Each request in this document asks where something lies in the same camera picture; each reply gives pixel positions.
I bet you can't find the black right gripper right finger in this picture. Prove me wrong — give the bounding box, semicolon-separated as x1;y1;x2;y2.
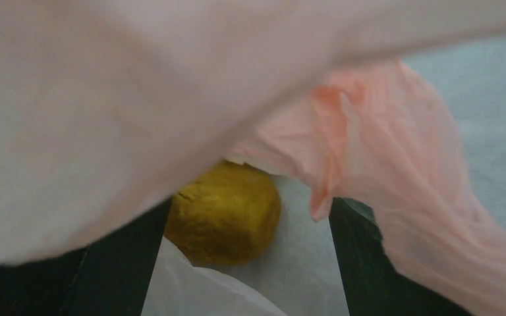
329;198;467;316

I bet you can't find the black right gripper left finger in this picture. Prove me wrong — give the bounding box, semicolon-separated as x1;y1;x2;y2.
0;200;171;316

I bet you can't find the brown orange fake fruit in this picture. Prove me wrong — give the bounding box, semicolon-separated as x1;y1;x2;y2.
164;161;282;265

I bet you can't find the pink plastic bag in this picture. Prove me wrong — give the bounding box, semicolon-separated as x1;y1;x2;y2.
0;1;506;315

